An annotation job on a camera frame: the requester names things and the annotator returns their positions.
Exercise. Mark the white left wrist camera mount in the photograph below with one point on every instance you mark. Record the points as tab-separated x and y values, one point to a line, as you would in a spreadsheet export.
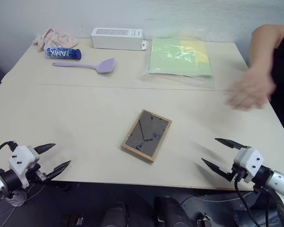
20	157

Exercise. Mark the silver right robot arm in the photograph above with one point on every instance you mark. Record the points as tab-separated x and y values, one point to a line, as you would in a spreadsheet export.
278	182

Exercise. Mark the blue printed can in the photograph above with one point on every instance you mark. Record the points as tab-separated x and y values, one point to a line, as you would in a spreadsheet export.
61	53

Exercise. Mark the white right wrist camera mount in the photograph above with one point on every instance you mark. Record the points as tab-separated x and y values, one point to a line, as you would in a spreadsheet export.
249	160

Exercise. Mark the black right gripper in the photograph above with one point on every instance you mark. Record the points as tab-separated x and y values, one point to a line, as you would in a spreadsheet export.
237	176

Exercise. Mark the person's bare hand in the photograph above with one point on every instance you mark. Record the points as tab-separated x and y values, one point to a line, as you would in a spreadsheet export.
249	91

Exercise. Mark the purple silicone spatula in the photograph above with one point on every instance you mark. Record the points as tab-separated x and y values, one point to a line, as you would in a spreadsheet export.
104	66

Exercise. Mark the white cardboard box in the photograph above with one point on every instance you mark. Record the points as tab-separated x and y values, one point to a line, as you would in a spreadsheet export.
116	40

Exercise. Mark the dark rounded shape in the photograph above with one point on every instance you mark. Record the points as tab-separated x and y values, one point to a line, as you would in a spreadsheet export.
114	215

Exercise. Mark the person's bare forearm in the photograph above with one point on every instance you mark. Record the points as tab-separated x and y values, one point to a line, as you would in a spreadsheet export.
262	47

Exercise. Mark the pink crumpled cloth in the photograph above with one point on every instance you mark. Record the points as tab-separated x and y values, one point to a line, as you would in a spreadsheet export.
54	39

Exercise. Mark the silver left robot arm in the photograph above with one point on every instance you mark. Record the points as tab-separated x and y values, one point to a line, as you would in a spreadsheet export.
1	180

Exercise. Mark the plastic bag of green sheets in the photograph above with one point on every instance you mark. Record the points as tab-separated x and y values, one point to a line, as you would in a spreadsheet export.
180	59

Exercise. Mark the wooden picture frame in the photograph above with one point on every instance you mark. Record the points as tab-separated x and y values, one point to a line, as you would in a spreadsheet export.
145	137

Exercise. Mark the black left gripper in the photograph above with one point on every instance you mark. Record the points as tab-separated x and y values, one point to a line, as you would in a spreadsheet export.
39	176

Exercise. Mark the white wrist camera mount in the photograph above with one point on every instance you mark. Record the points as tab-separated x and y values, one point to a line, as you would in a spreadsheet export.
249	160
20	157

